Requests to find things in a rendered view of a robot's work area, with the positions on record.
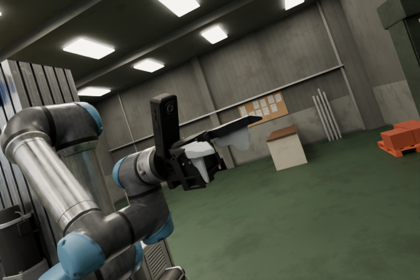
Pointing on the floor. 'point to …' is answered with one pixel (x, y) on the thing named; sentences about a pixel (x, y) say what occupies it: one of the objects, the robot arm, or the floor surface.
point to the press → (405, 25)
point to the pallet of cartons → (401, 138)
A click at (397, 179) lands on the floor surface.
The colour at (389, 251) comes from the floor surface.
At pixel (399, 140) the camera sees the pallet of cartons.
